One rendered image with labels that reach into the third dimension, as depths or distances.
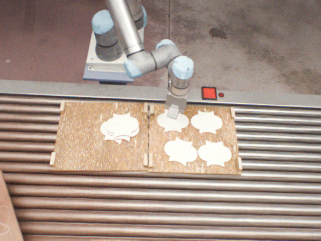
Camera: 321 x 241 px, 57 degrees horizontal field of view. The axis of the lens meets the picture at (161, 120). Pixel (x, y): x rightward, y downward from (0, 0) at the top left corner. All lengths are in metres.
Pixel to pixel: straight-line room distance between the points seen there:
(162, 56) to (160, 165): 0.47
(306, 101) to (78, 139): 1.16
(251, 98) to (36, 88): 1.09
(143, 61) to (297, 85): 2.20
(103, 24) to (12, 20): 2.11
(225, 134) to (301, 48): 2.19
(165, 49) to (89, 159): 0.57
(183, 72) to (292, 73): 2.21
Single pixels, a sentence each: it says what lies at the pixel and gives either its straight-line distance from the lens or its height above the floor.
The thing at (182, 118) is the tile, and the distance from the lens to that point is 1.43.
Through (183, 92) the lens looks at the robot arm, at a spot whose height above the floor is 1.22.
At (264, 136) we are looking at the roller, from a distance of 1.52.
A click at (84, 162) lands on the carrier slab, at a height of 0.94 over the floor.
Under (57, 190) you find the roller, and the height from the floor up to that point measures 0.92.
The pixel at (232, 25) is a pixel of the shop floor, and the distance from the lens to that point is 3.45.
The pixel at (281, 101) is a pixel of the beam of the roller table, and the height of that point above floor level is 0.91.
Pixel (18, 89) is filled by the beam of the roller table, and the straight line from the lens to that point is 1.65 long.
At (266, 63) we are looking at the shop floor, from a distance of 3.17.
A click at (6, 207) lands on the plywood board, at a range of 1.24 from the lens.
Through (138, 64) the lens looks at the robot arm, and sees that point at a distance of 1.12.
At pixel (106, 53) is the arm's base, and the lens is 1.60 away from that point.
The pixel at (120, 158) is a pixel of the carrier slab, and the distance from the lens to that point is 1.33.
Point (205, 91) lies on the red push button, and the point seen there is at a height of 0.93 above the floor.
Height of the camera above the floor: 2.14
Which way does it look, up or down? 58 degrees down
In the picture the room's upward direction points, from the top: 7 degrees clockwise
